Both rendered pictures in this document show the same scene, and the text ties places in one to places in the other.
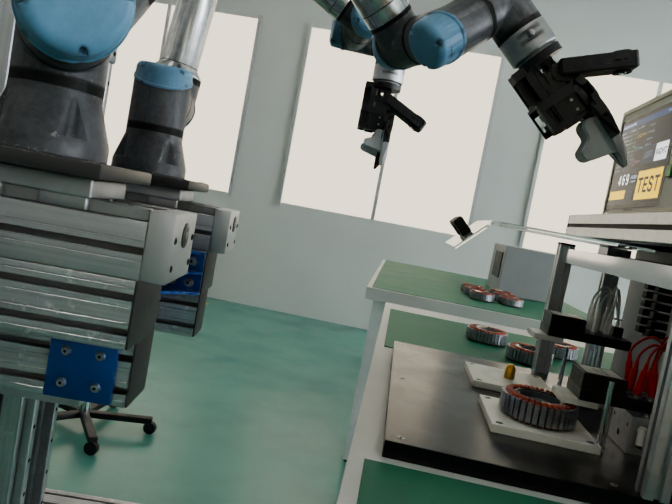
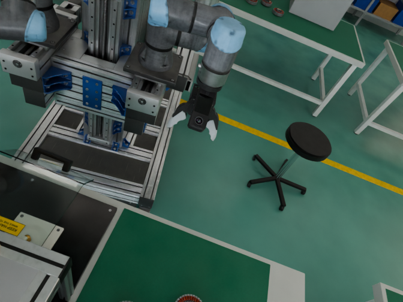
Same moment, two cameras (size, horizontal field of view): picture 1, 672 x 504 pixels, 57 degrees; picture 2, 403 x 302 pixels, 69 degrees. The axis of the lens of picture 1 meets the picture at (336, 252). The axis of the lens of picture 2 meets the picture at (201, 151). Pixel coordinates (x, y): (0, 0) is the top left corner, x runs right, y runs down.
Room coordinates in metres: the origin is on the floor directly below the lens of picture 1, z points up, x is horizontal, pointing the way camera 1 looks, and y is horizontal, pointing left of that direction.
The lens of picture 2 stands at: (1.49, -0.70, 1.79)
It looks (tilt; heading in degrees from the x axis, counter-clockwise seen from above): 47 degrees down; 81
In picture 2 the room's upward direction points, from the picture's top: 25 degrees clockwise
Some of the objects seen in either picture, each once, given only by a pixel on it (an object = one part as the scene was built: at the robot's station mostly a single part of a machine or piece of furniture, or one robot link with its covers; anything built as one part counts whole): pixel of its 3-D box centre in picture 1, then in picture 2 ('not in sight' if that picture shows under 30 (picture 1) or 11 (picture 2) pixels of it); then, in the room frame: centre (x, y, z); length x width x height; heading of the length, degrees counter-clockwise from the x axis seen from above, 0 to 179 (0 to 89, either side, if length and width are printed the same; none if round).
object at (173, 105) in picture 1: (161, 95); (164, 26); (1.33, 0.42, 1.20); 0.13 x 0.12 x 0.14; 10
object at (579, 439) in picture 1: (534, 422); not in sight; (0.92, -0.34, 0.78); 0.15 x 0.15 x 0.01; 84
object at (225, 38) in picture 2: not in sight; (223, 45); (1.54, -0.04, 1.45); 0.09 x 0.08 x 0.11; 100
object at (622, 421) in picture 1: (636, 429); not in sight; (0.91, -0.48, 0.80); 0.07 x 0.05 x 0.06; 174
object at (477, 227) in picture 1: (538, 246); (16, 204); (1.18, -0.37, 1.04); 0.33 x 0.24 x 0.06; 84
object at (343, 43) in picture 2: not in sight; (246, 34); (1.93, 2.47, 0.37); 2.20 x 0.90 x 0.75; 174
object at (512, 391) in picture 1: (538, 406); not in sight; (0.92, -0.34, 0.80); 0.11 x 0.11 x 0.04
